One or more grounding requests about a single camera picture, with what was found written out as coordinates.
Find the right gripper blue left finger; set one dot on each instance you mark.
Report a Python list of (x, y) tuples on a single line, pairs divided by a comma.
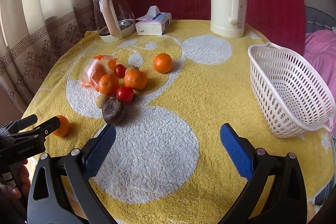
[(83, 164)]

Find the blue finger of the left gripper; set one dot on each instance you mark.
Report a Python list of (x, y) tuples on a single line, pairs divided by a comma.
[(13, 128), (43, 129)]

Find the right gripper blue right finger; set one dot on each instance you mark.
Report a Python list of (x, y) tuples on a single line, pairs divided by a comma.
[(252, 164)]

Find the pile mandarin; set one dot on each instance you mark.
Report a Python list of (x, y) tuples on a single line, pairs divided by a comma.
[(135, 79), (108, 85)]

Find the red tomato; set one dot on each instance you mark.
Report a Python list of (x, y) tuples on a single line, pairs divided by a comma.
[(125, 94), (119, 71)]

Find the orange plastic snack bag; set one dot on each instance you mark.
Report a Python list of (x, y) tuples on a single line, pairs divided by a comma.
[(97, 67)]

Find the lone orange mandarin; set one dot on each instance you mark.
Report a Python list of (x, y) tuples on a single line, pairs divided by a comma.
[(163, 63)]

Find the person's left hand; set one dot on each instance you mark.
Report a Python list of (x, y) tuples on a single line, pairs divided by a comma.
[(14, 192)]

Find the white plastic basket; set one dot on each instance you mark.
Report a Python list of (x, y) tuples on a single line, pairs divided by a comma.
[(291, 95)]

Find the yellow white towel tablecloth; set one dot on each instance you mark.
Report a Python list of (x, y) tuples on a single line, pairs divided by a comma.
[(168, 164)]

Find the beige patterned curtain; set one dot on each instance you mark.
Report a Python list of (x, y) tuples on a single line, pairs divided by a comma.
[(34, 35)]

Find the pink duvet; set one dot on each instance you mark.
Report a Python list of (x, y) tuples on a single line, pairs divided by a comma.
[(319, 50)]

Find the tissue pack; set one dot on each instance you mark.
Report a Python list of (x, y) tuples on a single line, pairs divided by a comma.
[(154, 23)]

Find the grey bed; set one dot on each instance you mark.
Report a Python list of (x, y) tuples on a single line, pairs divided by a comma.
[(318, 20)]

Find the cream thermos flask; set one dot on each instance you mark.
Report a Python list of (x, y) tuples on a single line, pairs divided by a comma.
[(228, 17)]

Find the glass kettle pink handle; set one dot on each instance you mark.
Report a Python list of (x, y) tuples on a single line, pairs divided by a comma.
[(114, 19)]

